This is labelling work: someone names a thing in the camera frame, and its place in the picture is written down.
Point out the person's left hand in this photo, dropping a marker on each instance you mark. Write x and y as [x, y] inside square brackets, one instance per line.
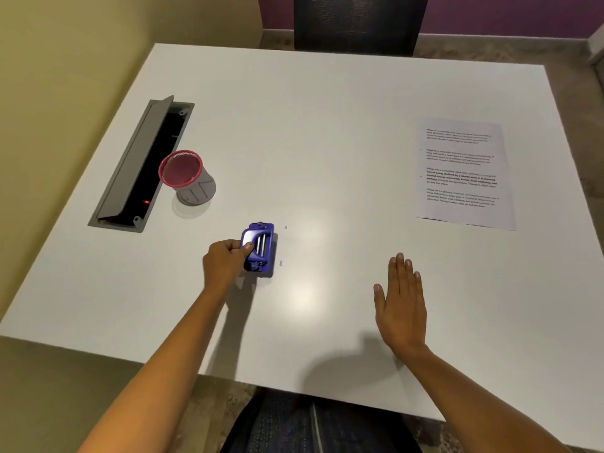
[222, 266]

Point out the person's right hand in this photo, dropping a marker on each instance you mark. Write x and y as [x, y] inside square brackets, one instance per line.
[401, 311]

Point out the person's right middle finger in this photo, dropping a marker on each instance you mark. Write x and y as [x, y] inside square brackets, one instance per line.
[400, 271]

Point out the person's right thumb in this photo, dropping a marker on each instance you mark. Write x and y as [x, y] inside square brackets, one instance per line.
[379, 299]

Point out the person's right little finger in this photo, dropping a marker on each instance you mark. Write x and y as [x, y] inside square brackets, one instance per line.
[418, 286]

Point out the person's left thumb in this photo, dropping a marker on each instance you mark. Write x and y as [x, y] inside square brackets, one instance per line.
[243, 247]

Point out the blue hole punch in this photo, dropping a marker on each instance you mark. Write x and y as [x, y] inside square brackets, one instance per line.
[258, 247]

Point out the person's right forearm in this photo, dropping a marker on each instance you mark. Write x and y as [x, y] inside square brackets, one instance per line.
[476, 400]

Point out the person's left forearm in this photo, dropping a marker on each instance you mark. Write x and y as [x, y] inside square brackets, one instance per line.
[155, 372]

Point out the pink rimmed grey mesh cup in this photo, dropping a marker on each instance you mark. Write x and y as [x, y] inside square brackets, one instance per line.
[188, 176]

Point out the printed white paper sheet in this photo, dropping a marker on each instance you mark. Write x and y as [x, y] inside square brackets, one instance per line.
[463, 175]

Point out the person's dark blue trousers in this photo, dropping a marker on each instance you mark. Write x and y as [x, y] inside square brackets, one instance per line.
[311, 426]

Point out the black mesh office chair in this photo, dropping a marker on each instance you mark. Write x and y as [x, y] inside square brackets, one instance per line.
[358, 23]

